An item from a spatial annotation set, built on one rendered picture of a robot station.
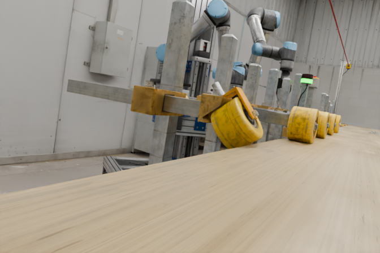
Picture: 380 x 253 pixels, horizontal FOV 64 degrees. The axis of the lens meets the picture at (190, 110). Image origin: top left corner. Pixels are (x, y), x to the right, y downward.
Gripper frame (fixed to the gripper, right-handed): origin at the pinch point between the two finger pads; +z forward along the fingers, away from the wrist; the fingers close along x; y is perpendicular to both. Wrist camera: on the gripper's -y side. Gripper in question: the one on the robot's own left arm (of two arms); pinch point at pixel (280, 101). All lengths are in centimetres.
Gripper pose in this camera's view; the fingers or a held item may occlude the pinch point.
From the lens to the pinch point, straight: 186.3
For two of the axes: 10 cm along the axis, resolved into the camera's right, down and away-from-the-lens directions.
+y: 1.7, -0.2, 9.8
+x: -9.7, -1.6, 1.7
